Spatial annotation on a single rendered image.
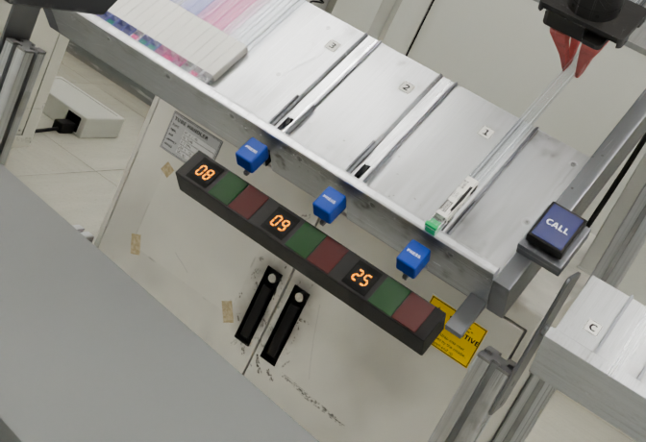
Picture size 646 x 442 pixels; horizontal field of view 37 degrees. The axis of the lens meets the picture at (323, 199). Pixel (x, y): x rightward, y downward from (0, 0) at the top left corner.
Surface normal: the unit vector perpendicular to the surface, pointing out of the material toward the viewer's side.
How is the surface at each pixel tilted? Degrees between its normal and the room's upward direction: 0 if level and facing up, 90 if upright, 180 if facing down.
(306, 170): 135
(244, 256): 90
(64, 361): 0
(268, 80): 45
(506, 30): 90
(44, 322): 0
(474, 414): 90
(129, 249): 90
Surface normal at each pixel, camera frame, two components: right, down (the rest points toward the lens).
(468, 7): -0.47, 0.07
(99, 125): 0.78, 0.50
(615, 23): 0.04, -0.62
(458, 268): -0.62, 0.65
